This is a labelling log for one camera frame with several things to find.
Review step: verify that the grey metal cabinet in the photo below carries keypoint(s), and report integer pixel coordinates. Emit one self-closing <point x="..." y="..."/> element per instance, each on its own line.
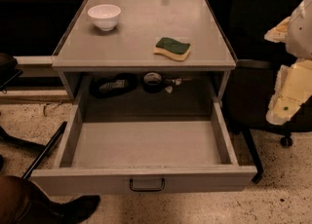
<point x="130" y="46"/>

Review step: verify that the dark object at left edge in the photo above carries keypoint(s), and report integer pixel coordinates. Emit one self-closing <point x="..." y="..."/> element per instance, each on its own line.
<point x="8" y="70"/>

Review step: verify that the black office chair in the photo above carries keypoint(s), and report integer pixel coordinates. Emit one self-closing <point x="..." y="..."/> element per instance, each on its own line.
<point x="251" y="84"/>

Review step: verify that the open grey top drawer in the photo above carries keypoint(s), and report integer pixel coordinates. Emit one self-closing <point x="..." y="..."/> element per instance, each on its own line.
<point x="179" y="136"/>

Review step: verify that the black drawer handle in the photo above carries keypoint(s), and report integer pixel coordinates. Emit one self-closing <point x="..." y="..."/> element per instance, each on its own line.
<point x="143" y="186"/>

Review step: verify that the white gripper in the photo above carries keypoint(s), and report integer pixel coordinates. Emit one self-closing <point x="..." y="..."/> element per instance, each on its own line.
<point x="300" y="34"/>

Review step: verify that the brown trouser leg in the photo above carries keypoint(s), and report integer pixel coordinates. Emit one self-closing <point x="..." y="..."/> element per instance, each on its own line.
<point x="22" y="202"/>

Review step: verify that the white ceramic bowl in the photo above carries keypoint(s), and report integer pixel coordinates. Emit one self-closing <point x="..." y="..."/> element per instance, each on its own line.
<point x="105" y="16"/>

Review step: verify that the crumpled white paper scraps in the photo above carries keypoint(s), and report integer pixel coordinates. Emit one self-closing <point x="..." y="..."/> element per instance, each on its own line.
<point x="171" y="83"/>

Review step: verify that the yellow green sponge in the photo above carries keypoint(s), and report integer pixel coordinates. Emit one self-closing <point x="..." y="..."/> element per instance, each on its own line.
<point x="172" y="49"/>

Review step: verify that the black rod on floor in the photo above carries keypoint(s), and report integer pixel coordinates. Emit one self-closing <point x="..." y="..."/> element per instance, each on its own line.
<point x="45" y="151"/>

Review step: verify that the black shoe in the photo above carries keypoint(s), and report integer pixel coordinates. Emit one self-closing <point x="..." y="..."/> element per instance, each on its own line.
<point x="79" y="209"/>

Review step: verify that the black tape roll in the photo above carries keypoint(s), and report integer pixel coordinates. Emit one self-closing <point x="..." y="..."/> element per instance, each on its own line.
<point x="152" y="82"/>

